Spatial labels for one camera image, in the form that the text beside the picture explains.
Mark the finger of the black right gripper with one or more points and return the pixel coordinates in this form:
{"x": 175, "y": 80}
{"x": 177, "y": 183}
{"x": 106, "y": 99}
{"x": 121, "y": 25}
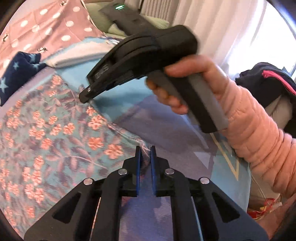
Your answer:
{"x": 92, "y": 91}

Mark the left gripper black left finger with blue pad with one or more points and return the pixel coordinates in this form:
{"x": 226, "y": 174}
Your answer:
{"x": 91, "y": 210}

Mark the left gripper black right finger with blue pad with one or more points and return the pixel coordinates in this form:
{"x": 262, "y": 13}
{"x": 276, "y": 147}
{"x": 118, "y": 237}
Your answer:
{"x": 200, "y": 209}

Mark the teal floral garment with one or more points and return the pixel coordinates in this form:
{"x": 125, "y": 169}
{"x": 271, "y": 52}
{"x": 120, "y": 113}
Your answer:
{"x": 50, "y": 142}

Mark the pink quilted sleeve forearm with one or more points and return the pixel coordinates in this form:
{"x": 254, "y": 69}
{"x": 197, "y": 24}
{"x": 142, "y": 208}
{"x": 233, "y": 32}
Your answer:
{"x": 256, "y": 138}

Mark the right hand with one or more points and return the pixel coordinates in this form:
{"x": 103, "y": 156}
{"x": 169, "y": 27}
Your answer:
{"x": 216, "y": 79}

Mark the white folded cloth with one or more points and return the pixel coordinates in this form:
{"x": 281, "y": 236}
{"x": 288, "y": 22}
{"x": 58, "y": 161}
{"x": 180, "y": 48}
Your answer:
{"x": 80, "y": 53}

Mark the green pillow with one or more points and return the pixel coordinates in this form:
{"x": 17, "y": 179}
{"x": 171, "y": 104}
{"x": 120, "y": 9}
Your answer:
{"x": 133, "y": 24}

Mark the light blue bed cover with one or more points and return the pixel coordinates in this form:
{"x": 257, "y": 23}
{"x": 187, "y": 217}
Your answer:
{"x": 133, "y": 106}

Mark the navy star fleece blanket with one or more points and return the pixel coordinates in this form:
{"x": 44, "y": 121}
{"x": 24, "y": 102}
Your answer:
{"x": 20, "y": 70}

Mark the pink polka dot quilt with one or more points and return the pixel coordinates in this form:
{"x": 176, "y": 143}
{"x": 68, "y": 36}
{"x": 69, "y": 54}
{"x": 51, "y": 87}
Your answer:
{"x": 53, "y": 26}

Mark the striped beige curtain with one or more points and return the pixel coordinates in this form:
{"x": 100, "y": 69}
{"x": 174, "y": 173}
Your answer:
{"x": 235, "y": 34}

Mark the navy jacket pink trim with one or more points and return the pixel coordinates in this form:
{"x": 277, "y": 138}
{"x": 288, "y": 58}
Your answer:
{"x": 266, "y": 83}

